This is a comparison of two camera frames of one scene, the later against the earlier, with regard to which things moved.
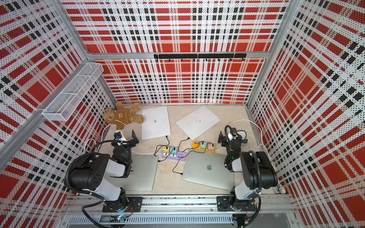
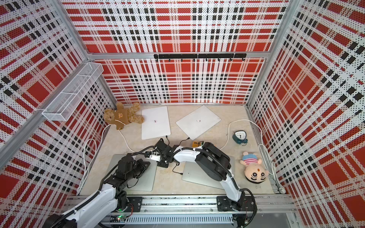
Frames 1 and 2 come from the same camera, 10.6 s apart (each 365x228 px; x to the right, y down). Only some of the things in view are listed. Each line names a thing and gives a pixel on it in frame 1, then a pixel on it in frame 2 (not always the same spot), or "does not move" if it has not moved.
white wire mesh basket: [60, 108] does not move
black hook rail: [206, 56] does not move
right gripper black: [225, 140] -> [162, 164]
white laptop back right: [198, 122] does not move
